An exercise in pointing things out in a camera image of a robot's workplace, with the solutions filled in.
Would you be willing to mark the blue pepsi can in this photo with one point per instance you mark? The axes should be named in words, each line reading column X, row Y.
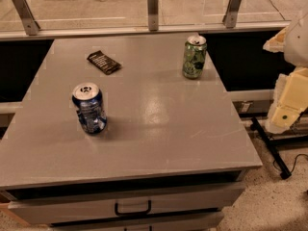
column 88, row 101

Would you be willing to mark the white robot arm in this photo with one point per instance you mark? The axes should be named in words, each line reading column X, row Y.
column 290, row 96

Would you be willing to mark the green soda can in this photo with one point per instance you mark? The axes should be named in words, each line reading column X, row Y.
column 194, row 56

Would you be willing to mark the black metal floor stand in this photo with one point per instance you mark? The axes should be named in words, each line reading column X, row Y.
column 272, row 146

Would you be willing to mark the grey cabinet with drawers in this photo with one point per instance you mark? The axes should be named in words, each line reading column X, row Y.
column 177, row 142

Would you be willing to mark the black snack packet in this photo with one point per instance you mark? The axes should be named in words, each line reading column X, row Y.
column 106, row 64

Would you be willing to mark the right metal railing bracket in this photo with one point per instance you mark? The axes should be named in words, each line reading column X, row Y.
column 231, row 15

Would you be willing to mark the metal railing bracket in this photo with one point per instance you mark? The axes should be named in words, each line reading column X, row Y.
column 31, row 27
column 231, row 15
column 153, row 14

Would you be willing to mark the middle metal railing bracket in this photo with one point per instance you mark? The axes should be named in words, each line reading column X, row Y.
column 153, row 14

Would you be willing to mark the black top drawer handle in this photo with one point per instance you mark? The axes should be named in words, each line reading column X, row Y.
column 136, row 209

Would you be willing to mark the black drawer handle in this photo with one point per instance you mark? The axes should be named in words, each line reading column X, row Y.
column 139, row 228
column 136, row 209

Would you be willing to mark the black lower drawer handle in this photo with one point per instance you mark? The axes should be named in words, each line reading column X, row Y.
column 139, row 228

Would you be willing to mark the left metal railing bracket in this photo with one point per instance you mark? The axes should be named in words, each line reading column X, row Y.
column 31, row 27

